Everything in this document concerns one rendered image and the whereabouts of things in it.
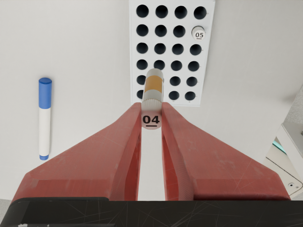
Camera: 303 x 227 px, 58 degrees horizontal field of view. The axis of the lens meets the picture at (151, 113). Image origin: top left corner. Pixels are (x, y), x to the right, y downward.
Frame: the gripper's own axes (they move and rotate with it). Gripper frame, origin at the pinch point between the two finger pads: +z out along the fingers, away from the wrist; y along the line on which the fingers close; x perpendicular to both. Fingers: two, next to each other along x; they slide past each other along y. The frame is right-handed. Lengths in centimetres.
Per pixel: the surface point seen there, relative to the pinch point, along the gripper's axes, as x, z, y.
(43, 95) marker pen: 11.1, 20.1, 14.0
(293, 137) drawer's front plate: 11.5, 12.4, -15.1
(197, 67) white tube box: 6.2, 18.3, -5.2
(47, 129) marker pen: 16.7, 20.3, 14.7
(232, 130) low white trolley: 17.6, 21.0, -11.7
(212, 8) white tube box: -0.3, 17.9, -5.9
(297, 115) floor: 68, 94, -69
